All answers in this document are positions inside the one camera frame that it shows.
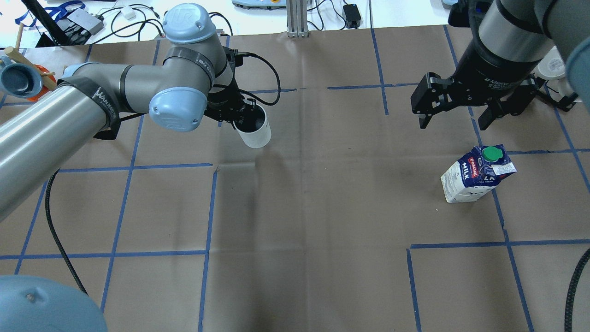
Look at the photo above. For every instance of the teach pendant on bench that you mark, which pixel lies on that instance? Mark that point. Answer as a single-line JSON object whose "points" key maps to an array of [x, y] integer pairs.
{"points": [[260, 4]]}

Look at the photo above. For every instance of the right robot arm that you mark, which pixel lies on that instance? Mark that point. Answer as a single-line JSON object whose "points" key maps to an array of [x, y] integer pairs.
{"points": [[509, 39]]}

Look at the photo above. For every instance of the wooden mug tree stand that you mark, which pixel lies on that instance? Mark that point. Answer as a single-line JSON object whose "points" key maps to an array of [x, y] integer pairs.
{"points": [[13, 52]]}

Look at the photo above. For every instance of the white mug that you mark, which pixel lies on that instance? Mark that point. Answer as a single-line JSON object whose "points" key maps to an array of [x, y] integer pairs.
{"points": [[253, 126]]}

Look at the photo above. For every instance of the aluminium frame post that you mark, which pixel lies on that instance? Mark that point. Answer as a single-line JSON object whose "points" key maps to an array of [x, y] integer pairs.
{"points": [[297, 18]]}

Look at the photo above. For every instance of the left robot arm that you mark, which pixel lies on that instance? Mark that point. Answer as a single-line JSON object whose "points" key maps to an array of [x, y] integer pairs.
{"points": [[195, 80]]}

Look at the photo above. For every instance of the grey device box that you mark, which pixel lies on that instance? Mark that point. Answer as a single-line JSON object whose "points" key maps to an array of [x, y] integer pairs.
{"points": [[89, 22]]}

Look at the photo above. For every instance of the black power adapter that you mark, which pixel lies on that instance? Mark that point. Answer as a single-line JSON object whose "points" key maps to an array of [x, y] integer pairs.
{"points": [[352, 16]]}

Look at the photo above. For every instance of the orange mug on stand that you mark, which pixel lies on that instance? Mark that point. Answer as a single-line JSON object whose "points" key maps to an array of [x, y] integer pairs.
{"points": [[43, 82]]}

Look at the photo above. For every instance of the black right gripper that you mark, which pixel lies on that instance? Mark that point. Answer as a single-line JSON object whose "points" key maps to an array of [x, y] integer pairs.
{"points": [[483, 67]]}

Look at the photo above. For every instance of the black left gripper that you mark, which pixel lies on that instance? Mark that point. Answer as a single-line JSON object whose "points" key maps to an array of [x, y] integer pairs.
{"points": [[224, 107]]}

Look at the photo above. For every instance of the black wire dish rack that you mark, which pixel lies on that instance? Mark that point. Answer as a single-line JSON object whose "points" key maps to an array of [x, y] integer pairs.
{"points": [[557, 93]]}

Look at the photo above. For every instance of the blue white milk carton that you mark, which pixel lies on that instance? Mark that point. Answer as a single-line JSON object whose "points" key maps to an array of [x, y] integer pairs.
{"points": [[476, 173]]}

